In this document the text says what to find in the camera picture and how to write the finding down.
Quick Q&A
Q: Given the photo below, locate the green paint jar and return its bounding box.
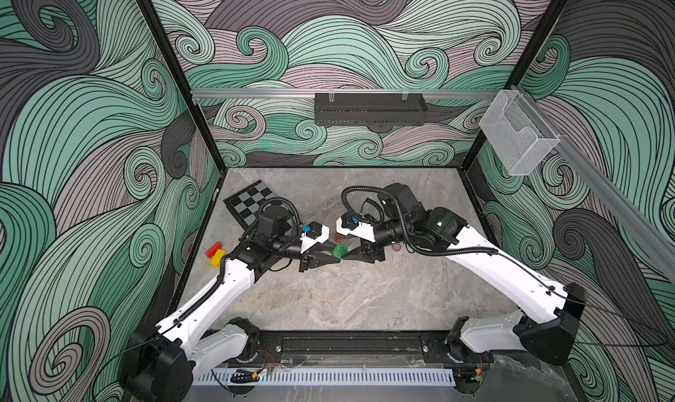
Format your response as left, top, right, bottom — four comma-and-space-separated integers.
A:
332, 244, 349, 260

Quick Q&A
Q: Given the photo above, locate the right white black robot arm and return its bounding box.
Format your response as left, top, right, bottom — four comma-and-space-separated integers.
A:
336, 182, 591, 366

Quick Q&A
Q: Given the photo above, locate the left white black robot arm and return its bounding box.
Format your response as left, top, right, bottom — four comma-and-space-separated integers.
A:
118, 196, 338, 401

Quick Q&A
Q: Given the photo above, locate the black white chessboard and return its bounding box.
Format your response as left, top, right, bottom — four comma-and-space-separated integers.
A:
223, 181, 275, 229

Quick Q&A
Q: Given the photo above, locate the yellow block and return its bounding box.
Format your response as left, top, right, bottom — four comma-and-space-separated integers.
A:
210, 248, 227, 268

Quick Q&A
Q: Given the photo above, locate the red block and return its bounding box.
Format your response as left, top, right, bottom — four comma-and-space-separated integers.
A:
205, 242, 223, 259

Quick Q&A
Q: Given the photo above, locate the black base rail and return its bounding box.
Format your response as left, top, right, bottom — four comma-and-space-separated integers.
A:
210, 329, 560, 359

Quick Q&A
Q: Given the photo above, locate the black wall tray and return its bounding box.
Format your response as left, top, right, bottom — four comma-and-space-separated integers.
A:
314, 92, 429, 131

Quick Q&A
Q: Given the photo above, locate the white slotted cable duct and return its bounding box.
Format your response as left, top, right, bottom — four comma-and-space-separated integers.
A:
193, 368, 456, 389

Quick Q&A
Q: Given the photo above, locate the clear plastic wall holder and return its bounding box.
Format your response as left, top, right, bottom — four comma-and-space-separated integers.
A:
479, 89, 560, 176

